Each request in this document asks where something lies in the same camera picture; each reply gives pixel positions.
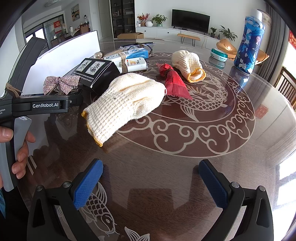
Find sequin bow hair tie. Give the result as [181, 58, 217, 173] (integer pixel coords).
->
[43, 75, 81, 95]

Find black printed box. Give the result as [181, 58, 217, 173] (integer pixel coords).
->
[71, 58, 120, 96]

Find small glass perfume bottle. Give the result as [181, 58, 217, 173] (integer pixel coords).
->
[93, 51, 105, 59]

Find cream knit glove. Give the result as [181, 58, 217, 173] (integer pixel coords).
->
[81, 73, 167, 147]
[171, 50, 206, 83]

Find red snack packet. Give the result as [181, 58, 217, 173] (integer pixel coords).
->
[157, 63, 192, 100]

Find chopsticks bundle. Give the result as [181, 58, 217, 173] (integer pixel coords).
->
[115, 44, 145, 53]

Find white sunscreen bottle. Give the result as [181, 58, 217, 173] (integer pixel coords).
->
[110, 57, 147, 74]

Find blue white medicine box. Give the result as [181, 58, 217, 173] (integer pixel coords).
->
[104, 48, 149, 60]

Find black frame eyeglasses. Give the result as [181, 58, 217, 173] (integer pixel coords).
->
[132, 42, 155, 54]

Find person left hand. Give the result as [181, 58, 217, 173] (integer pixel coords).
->
[0, 126, 36, 179]

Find large white cardboard box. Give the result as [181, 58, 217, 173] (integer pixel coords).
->
[0, 28, 100, 96]

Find dining table with chairs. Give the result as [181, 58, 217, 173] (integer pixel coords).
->
[51, 23, 90, 47]

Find wooden dining chair right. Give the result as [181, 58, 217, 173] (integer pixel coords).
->
[274, 66, 296, 110]

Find grey curtain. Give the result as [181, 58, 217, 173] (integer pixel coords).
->
[257, 1, 290, 85]

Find brown cardboard box on floor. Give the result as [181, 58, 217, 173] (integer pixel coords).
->
[117, 33, 144, 40]

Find teal round tin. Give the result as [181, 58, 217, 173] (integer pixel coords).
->
[211, 48, 228, 62]

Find orange lounge chair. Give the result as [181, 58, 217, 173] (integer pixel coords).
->
[216, 38, 270, 66]

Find black glass display cabinet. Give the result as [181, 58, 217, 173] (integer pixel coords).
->
[109, 0, 136, 39]

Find white tv cabinet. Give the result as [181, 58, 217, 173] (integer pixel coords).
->
[136, 27, 219, 50]

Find wooden bench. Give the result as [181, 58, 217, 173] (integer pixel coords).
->
[177, 33, 201, 47]

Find leafy plant by tv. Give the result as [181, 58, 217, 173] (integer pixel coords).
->
[219, 25, 238, 41]

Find red flower vase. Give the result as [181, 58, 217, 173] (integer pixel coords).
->
[137, 13, 150, 27]

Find blue patterned tall bottle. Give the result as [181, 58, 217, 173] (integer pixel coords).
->
[234, 9, 265, 74]

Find green potted plant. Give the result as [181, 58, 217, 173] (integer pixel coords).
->
[151, 14, 168, 27]

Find black flat television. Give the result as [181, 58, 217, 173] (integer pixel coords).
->
[171, 9, 210, 33]

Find wall painting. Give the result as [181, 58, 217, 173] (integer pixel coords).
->
[71, 4, 80, 22]

